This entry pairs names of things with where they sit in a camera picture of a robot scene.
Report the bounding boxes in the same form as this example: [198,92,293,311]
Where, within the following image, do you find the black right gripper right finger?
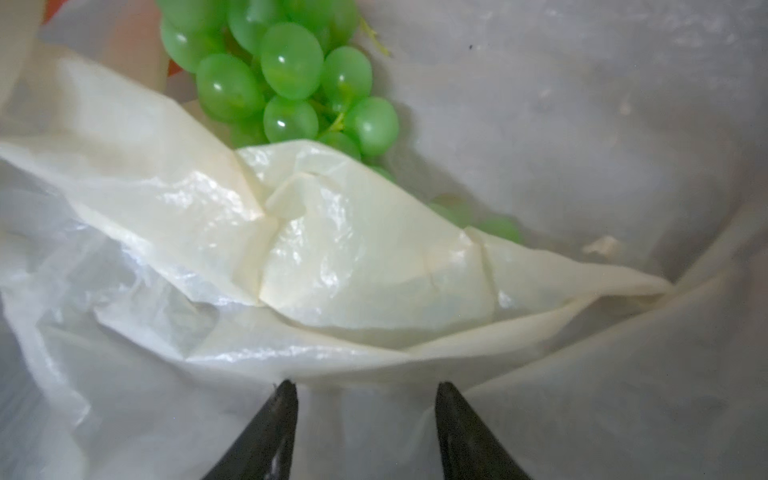
[434,382,531,480]

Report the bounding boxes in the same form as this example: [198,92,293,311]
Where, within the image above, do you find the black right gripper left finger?
[202,380,299,480]

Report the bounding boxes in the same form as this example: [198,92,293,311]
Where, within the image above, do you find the cream plastic bag orange print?
[1,1,767,479]

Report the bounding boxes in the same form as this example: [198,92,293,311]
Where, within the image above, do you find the green fake vegetable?
[154,0,523,245]

